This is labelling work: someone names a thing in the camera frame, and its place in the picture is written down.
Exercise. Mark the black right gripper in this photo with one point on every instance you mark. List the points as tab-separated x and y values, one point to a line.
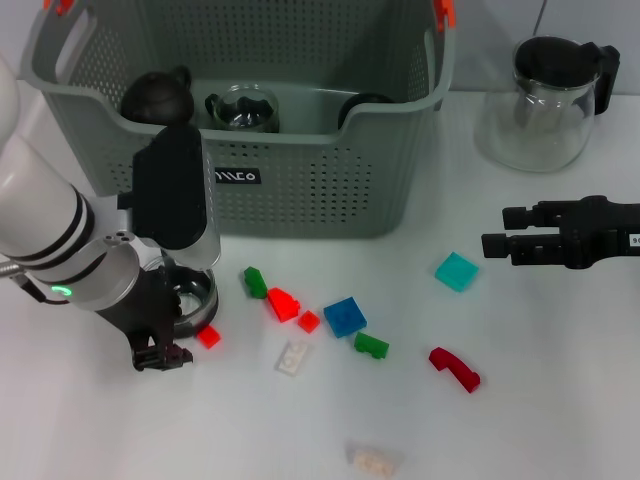
600	230

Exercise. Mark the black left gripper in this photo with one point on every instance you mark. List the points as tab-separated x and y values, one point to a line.
145	310

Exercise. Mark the glass teacup with black holder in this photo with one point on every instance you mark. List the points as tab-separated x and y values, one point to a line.
200	300
360	102
245	110

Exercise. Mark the grey-green perforated storage bin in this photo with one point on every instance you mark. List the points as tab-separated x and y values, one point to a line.
310	200

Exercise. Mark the small red square brick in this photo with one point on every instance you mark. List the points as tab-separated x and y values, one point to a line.
209	337
309	321

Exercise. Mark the teal square plate brick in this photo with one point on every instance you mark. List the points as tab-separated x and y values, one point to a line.
456	271

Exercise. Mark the glass pitcher with black lid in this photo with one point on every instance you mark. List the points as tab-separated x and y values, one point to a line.
535	135

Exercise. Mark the green toy brick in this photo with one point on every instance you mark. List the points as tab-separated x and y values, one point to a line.
370	346
256	285

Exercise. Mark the white flat plate brick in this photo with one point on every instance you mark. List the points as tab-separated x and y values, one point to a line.
291	358

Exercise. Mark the large red sloped brick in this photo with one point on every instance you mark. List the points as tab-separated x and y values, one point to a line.
281	305

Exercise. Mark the dark red curved brick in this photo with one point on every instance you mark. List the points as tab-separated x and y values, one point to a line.
457	372

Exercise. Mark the blue square plate brick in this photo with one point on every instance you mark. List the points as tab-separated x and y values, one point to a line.
345	317

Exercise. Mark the white long studded brick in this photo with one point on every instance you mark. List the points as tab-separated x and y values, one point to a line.
372	460

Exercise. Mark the black round teapot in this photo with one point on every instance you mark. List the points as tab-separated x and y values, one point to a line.
155	100

